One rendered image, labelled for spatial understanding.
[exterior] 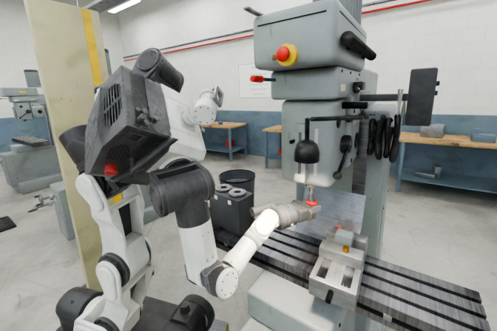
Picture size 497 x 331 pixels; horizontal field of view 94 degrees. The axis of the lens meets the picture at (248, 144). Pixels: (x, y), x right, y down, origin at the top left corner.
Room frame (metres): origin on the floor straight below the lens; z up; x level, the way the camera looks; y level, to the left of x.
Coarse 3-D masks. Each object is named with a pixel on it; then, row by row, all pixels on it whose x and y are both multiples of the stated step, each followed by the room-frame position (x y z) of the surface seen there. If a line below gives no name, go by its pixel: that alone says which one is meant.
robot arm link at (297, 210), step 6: (288, 204) 0.83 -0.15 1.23; (294, 204) 0.87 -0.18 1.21; (300, 204) 0.86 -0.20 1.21; (306, 204) 0.86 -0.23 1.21; (288, 210) 0.80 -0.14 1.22; (294, 210) 0.81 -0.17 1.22; (300, 210) 0.82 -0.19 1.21; (306, 210) 0.82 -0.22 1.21; (312, 210) 0.82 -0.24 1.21; (288, 216) 0.78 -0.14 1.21; (294, 216) 0.79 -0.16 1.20; (300, 216) 0.81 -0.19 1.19; (306, 216) 0.82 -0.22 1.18; (312, 216) 0.81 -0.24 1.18; (294, 222) 0.79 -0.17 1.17
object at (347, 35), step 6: (342, 36) 0.65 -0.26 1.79; (348, 36) 0.64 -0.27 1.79; (354, 36) 0.64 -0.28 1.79; (342, 42) 0.65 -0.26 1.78; (348, 42) 0.64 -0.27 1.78; (354, 42) 0.66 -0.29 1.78; (360, 42) 0.71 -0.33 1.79; (348, 48) 0.73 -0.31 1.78; (354, 48) 0.71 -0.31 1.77; (360, 48) 0.74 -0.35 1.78; (366, 48) 0.80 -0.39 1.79; (360, 54) 0.83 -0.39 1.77; (366, 54) 0.85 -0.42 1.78; (372, 54) 0.92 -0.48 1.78; (372, 60) 1.00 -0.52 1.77
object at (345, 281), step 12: (336, 228) 0.95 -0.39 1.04; (360, 240) 0.81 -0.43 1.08; (324, 264) 0.73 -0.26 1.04; (336, 264) 0.73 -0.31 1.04; (312, 276) 0.68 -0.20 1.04; (324, 276) 0.67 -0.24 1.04; (336, 276) 0.67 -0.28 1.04; (348, 276) 0.67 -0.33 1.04; (360, 276) 0.68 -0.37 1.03; (312, 288) 0.67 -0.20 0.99; (324, 288) 0.65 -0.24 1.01; (336, 288) 0.63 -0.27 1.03; (348, 288) 0.62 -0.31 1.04; (336, 300) 0.63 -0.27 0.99; (348, 300) 0.61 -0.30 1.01
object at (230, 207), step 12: (216, 192) 1.14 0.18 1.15; (228, 192) 1.13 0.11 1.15; (240, 192) 1.10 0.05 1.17; (216, 204) 1.13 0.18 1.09; (228, 204) 1.07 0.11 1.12; (240, 204) 1.04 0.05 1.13; (252, 204) 1.10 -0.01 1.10; (216, 216) 1.13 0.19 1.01; (228, 216) 1.07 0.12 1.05; (240, 216) 1.03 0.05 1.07; (252, 216) 1.10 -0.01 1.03; (228, 228) 1.08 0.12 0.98; (240, 228) 1.03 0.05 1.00
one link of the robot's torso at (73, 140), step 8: (72, 128) 0.82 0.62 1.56; (80, 128) 0.83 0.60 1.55; (64, 136) 0.81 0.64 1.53; (72, 136) 0.81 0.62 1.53; (80, 136) 0.82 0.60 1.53; (64, 144) 0.81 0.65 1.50; (72, 144) 0.78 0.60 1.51; (80, 144) 0.77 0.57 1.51; (72, 152) 0.78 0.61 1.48; (80, 152) 0.77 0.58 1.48; (72, 160) 0.81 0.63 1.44; (80, 160) 0.79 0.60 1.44; (112, 184) 0.73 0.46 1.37; (120, 184) 0.74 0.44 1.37; (128, 184) 0.77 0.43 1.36; (112, 192) 0.78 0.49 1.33; (120, 192) 0.84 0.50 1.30
